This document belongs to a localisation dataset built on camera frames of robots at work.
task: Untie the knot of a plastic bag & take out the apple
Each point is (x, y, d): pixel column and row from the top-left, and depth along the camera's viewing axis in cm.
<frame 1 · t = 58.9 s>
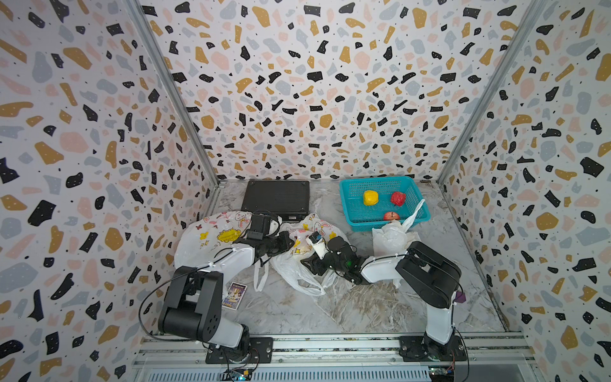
left hand: (297, 241, 90), fingers closed
right hand: (306, 257, 90), fingers open
black hard case: (288, 199, 110), point 5 cm above the table
teal plastic basket: (362, 218, 109), on the table
yellow toy fruit: (371, 197, 112), point 5 cm above the table
red toy fruit: (398, 198, 111), point 5 cm above the table
red apple: (391, 216, 105), point 5 cm above the table
left white plastic bag: (201, 235, 92), point 10 cm above the table
middle white plastic bag: (287, 263, 85), point 10 cm above the table
right white plastic bag: (395, 238, 85), point 16 cm above the table

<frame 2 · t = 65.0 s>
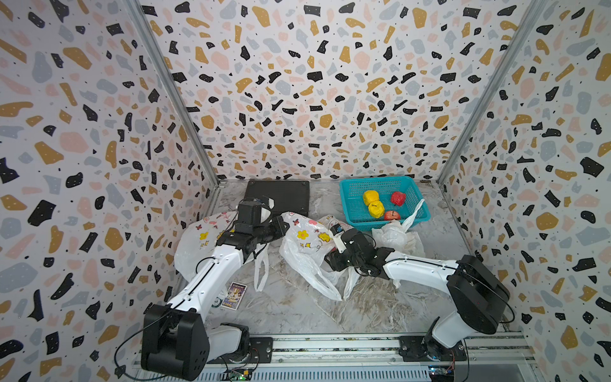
left hand: (292, 224, 82), fingers closed
right hand: (331, 254, 87), fingers open
middle white plastic bag: (309, 242, 87), point 13 cm above the table
the other named things where they were.

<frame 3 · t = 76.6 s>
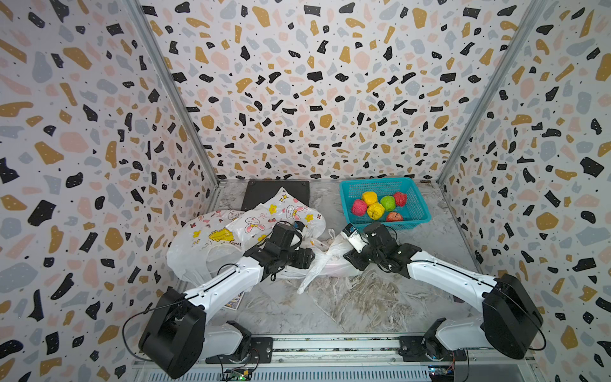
left hand: (311, 253, 84), fingers open
right hand: (350, 250, 85), fingers open
middle white plastic bag: (285, 208, 89), point 19 cm above the table
pink toy fruit: (359, 207, 106), point 7 cm above the table
green toy fruit: (388, 202, 108), point 6 cm above the table
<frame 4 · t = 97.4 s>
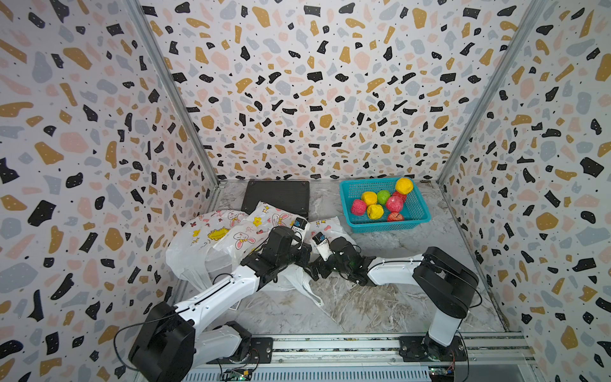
left hand: (315, 246, 82), fingers closed
right hand: (310, 260, 87), fingers open
yellow toy fruit 2: (404, 185, 108), point 12 cm above the table
